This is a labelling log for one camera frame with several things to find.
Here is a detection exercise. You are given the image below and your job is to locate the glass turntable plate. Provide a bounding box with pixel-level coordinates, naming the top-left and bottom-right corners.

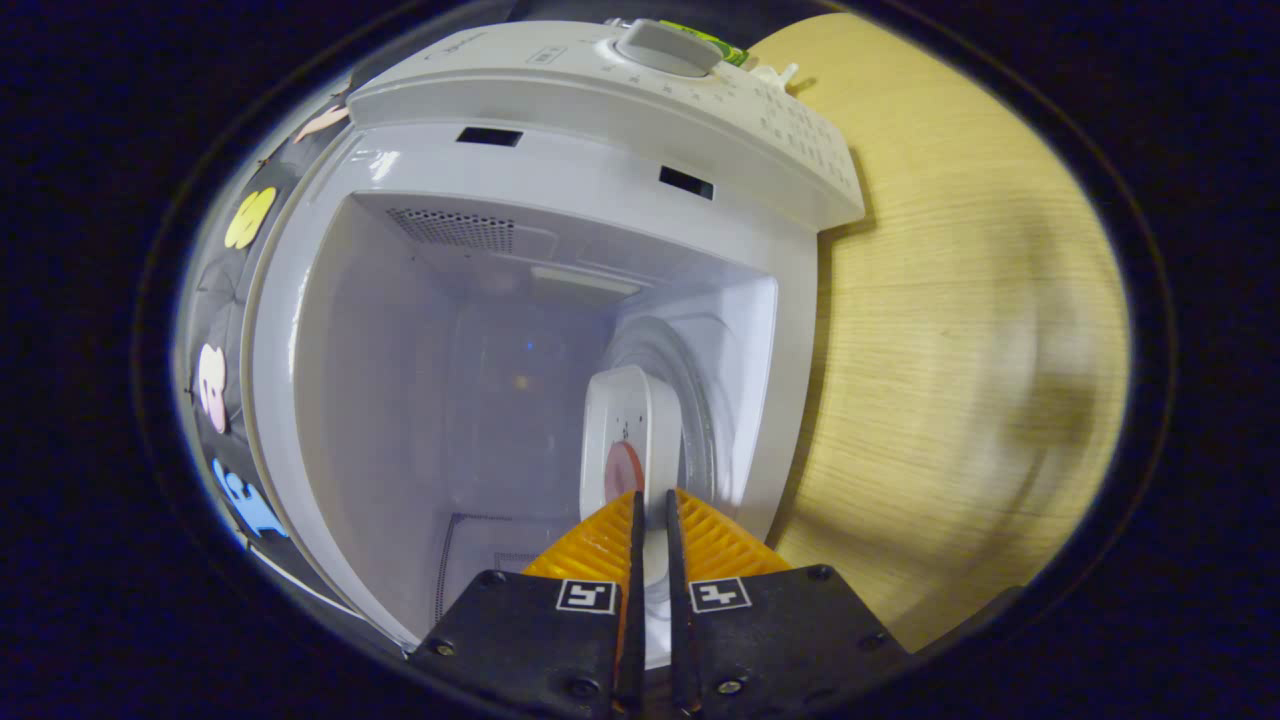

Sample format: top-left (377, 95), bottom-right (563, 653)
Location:
top-left (600, 315), bottom-right (721, 506)

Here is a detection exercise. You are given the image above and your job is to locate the green drink bottle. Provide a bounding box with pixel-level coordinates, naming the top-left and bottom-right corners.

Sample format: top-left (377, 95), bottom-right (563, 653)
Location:
top-left (655, 18), bottom-right (749, 66)

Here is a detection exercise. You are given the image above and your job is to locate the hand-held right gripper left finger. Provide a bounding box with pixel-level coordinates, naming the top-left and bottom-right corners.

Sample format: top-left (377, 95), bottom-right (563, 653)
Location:
top-left (408, 490), bottom-right (647, 717)

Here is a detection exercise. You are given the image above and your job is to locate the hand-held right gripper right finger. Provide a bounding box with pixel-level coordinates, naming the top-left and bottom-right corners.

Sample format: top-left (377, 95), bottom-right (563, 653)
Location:
top-left (664, 488), bottom-right (911, 717)

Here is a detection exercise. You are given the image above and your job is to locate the white square plate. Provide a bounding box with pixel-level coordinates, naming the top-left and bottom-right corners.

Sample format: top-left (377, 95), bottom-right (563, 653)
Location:
top-left (580, 365), bottom-right (686, 591)

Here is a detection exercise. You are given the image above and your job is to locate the pink round food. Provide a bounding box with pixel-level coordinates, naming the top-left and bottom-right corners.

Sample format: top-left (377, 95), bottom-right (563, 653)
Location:
top-left (604, 440), bottom-right (646, 501)

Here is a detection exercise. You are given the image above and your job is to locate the white microwave oven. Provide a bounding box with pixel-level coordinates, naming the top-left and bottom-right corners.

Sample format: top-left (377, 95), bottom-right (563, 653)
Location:
top-left (240, 18), bottom-right (866, 651)

